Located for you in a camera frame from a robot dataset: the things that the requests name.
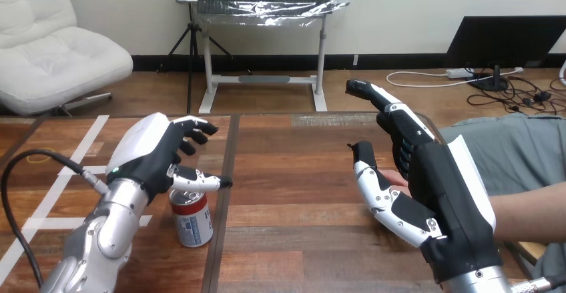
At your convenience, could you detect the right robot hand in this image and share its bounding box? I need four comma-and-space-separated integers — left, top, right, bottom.
345, 78, 505, 284

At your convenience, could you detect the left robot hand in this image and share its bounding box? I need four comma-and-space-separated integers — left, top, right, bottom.
105, 112, 234, 204

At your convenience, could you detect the person's hand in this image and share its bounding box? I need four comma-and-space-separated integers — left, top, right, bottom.
380, 169, 412, 196

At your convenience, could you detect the person's forearm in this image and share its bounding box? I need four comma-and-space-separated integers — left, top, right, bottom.
488, 188, 566, 244

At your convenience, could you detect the red and white drink can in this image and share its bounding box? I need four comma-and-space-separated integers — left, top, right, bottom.
169, 188, 214, 249

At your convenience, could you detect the black tripod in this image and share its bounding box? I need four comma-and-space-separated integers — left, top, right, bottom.
158, 2, 234, 115

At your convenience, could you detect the white power strip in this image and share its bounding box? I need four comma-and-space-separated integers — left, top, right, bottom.
445, 67, 475, 80

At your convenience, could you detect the white cushioned chair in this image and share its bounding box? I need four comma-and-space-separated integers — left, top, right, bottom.
0, 0, 134, 117

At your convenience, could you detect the white desk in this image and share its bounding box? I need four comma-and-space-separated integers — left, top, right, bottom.
174, 0, 354, 114

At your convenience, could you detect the dark screen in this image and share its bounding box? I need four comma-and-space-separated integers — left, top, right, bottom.
444, 15, 566, 92

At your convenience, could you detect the foil sheet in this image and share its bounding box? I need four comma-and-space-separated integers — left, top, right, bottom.
194, 0, 356, 28

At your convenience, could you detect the tangle of cables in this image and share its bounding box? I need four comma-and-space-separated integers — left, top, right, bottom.
386, 63, 566, 116

